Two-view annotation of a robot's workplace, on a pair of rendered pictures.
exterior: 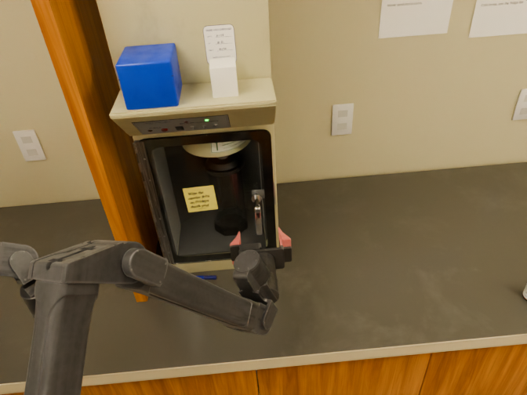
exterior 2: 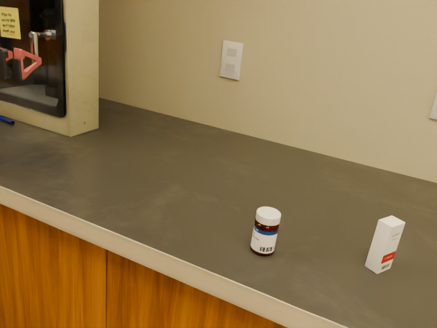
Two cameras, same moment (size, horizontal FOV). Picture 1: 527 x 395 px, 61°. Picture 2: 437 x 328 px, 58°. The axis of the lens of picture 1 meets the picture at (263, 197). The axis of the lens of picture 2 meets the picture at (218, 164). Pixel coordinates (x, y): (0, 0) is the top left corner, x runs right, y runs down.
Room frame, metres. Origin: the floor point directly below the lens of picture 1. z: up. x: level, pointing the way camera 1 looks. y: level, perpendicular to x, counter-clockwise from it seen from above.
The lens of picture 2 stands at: (0.17, -0.83, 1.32)
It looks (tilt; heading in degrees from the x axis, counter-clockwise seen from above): 22 degrees down; 25
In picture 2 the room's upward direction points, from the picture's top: 7 degrees clockwise
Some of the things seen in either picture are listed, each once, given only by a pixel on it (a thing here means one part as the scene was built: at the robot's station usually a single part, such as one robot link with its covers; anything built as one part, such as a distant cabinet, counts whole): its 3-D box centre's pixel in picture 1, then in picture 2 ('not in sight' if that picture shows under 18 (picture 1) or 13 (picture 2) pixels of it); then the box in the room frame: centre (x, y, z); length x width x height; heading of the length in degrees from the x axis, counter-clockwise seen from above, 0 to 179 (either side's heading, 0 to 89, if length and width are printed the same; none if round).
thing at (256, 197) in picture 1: (257, 215); (40, 49); (0.86, 0.02, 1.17); 0.05 x 0.03 x 0.10; 1
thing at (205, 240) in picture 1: (214, 204); (19, 32); (0.89, 0.13, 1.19); 0.30 x 0.01 x 0.40; 91
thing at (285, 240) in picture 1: (274, 243); (19, 61); (0.78, -0.02, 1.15); 0.09 x 0.07 x 0.07; 2
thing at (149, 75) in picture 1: (150, 76); not in sight; (0.84, 0.20, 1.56); 0.10 x 0.10 x 0.09; 2
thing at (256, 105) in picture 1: (198, 117); not in sight; (0.84, 0.12, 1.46); 0.32 x 0.11 x 0.10; 92
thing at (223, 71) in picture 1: (223, 77); not in sight; (0.84, 0.06, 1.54); 0.05 x 0.05 x 0.06; 3
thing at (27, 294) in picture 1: (44, 293); not in sight; (0.56, 0.41, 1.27); 0.07 x 0.06 x 0.07; 135
